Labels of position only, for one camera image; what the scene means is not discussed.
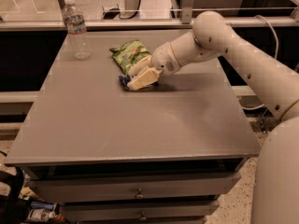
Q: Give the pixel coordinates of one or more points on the grey metal post bracket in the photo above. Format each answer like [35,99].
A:
[186,11]

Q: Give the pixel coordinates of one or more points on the clutter of bottles on floor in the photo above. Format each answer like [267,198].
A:
[41,212]

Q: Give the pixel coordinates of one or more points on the black chair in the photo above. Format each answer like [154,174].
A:
[13,209]

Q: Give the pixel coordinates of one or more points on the upper grey drawer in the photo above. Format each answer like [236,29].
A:
[134,187]

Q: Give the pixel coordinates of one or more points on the grey drawer cabinet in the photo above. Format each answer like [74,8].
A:
[84,124]

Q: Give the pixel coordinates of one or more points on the clear plastic water bottle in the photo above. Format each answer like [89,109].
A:
[77,30]

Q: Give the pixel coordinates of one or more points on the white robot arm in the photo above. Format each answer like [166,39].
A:
[276,189]

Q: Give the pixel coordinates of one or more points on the grey drawer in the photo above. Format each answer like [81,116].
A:
[139,210]
[134,187]

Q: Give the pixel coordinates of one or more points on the green chip bag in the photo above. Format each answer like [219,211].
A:
[129,54]

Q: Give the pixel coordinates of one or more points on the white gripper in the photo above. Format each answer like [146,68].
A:
[163,59]

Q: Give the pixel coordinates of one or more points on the blue rxbar blueberry bar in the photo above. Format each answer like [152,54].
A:
[124,79]

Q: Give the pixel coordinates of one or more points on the lower grey drawer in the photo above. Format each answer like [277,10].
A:
[139,210]

